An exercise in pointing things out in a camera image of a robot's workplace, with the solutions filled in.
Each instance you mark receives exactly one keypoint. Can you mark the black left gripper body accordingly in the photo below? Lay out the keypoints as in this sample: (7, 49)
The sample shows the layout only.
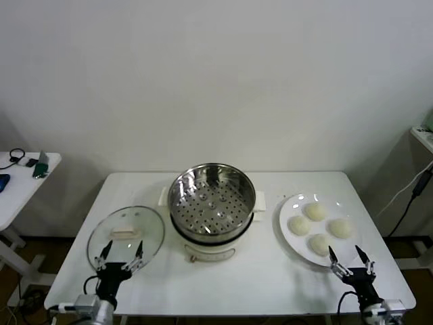
(113, 274)

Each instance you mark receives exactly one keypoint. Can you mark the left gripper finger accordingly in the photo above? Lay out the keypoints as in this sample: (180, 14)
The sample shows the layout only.
(139, 250)
(106, 248)

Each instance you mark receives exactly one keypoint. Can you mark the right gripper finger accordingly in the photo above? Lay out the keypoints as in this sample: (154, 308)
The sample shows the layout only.
(333, 254)
(362, 254)

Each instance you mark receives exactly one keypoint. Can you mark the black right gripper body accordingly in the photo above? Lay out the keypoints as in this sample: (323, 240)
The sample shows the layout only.
(360, 281)

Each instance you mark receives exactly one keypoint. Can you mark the white steamed baozi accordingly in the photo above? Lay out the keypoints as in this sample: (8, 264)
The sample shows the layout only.
(341, 228)
(315, 211)
(299, 225)
(319, 244)

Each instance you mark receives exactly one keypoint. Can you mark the round glass pot lid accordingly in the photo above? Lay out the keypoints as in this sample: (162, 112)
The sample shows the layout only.
(125, 233)

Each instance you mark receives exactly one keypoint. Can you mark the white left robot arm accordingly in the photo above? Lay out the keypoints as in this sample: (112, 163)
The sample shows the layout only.
(105, 313)

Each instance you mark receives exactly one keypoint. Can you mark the perforated steel steamer basket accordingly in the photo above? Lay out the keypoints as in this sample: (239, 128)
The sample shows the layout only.
(209, 210)

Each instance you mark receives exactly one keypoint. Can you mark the large white plate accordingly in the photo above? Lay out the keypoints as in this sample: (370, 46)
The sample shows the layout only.
(291, 238)

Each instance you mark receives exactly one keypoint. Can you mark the white stand foot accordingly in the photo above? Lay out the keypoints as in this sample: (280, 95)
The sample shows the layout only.
(426, 252)

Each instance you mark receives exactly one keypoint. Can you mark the cream electric cooker base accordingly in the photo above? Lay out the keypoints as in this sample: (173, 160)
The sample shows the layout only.
(209, 252)

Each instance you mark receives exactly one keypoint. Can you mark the white side table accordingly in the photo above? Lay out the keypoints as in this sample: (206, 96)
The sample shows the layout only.
(20, 203)

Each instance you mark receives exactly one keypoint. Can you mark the green grey clamp tool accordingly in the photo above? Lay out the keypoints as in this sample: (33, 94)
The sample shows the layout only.
(40, 169)

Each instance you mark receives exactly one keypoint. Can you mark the small black phone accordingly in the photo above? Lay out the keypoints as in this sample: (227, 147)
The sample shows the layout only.
(30, 162)

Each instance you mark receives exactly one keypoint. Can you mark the small white box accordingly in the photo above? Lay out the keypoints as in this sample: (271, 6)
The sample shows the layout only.
(23, 162)

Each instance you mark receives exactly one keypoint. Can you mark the blue rounded device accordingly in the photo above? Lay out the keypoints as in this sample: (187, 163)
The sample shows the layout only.
(4, 183)

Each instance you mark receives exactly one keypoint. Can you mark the white shelf board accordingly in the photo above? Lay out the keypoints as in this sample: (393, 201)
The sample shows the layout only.
(427, 140)

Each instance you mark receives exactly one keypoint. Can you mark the pale green box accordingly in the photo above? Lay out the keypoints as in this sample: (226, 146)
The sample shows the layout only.
(429, 118)

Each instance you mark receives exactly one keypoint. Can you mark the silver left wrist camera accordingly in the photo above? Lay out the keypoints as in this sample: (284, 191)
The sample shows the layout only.
(84, 301)

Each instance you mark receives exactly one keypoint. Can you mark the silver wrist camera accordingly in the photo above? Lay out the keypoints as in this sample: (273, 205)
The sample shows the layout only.
(392, 304)
(84, 301)

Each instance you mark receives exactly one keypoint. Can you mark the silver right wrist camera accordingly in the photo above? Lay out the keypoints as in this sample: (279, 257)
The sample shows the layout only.
(392, 304)

